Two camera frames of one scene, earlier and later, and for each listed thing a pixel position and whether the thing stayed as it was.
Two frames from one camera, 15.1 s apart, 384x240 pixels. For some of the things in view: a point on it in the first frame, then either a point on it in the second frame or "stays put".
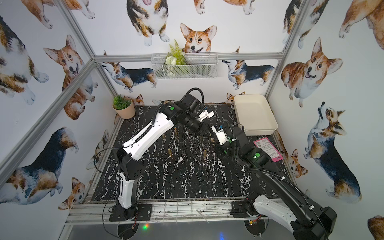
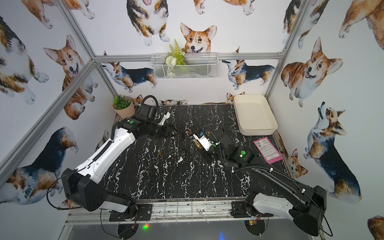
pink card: x=265 y=144 stays put
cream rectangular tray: x=255 y=114 stays put
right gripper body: x=235 y=152 -> x=222 y=156
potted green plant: x=124 y=106 stays put
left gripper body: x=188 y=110 -> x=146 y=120
